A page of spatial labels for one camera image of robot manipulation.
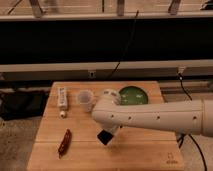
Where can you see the green ceramic bowl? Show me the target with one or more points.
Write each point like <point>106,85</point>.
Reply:
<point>132,95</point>

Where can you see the white toothpaste tube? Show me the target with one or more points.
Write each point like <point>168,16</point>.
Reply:
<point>62,101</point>

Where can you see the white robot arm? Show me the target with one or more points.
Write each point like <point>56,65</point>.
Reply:
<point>188,117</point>

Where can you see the translucent plastic cup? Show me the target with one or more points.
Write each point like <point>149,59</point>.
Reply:
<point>85,99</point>

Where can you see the red chili pepper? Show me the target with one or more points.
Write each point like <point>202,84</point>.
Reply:
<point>65,143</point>

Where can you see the black rectangular eraser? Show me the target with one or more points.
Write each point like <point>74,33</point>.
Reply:
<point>105,137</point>

